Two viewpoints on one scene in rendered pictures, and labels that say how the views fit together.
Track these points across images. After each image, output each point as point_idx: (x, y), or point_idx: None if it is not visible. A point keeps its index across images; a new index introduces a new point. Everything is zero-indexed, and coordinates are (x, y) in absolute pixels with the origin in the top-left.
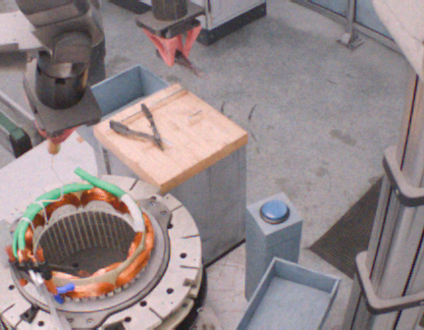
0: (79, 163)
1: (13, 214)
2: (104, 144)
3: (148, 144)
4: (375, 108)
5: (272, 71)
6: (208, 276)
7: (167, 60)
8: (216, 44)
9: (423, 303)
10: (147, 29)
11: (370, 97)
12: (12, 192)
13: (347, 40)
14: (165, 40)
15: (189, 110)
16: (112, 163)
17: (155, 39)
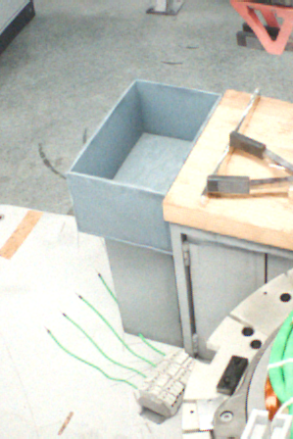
0: (32, 291)
1: (191, 412)
2: (197, 226)
3: None
4: (252, 76)
5: (82, 78)
6: None
7: (274, 45)
8: None
9: None
10: (245, 0)
11: (236, 65)
12: None
13: (165, 6)
14: (292, 10)
15: (289, 122)
16: (200, 257)
17: (252, 15)
